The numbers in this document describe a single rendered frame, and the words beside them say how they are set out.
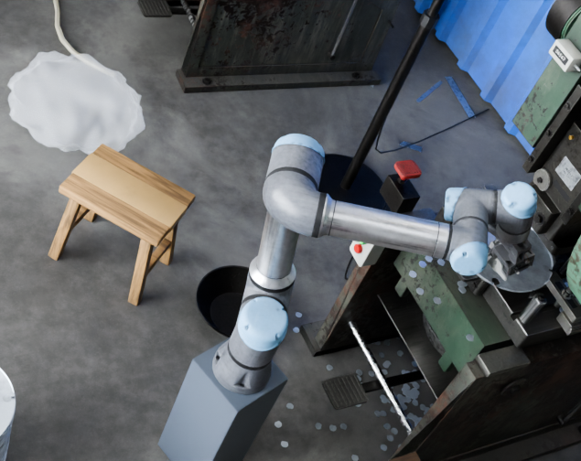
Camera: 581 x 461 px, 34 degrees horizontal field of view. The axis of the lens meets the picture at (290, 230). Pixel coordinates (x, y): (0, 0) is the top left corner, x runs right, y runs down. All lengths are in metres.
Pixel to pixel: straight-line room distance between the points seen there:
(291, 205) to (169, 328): 1.15
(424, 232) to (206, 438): 0.91
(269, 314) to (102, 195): 0.81
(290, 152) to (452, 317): 0.78
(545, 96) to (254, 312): 0.87
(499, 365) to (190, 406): 0.80
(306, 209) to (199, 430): 0.83
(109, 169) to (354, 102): 1.45
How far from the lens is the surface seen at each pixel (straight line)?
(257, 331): 2.22
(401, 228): 1.95
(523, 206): 2.05
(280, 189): 1.95
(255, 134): 3.70
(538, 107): 2.40
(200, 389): 2.44
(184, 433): 2.62
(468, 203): 2.05
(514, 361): 2.52
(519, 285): 2.49
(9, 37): 3.84
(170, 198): 2.89
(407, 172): 2.63
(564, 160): 2.41
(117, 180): 2.90
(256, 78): 3.91
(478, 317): 2.55
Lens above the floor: 2.41
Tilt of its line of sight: 45 degrees down
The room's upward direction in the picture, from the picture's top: 25 degrees clockwise
